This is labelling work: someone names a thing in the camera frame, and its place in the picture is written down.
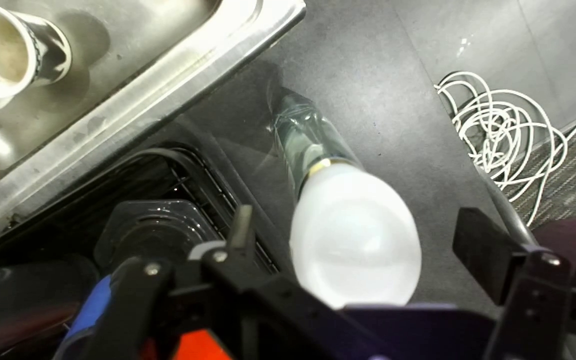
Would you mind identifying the metal chair leg tube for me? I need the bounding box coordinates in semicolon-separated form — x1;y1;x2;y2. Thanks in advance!
477;174;540;249

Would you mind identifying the clear bottle with white cap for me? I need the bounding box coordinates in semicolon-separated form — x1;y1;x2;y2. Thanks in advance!
270;87;424;311

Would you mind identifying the stainless steel sink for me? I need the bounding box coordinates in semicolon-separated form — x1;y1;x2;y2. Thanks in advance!
0;0;309;258

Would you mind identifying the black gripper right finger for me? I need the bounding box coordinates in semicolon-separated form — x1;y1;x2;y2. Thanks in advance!
452;206;576;360

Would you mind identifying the white coiled cable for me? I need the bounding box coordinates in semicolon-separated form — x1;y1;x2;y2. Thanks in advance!
435;67;576;228

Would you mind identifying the black dish rack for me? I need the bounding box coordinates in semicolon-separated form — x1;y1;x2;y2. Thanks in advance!
0;142;284;360

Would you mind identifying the white paper cup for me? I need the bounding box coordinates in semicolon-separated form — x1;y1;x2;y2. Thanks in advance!
0;0;74;111

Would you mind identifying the blue plastic item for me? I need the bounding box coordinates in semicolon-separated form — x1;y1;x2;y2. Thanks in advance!
57;270;116;360

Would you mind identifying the black glossy plastic container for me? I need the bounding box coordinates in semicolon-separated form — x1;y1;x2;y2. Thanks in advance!
95;197;220;271

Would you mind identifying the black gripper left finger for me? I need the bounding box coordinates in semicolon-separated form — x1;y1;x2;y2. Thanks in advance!
80;201;371;360

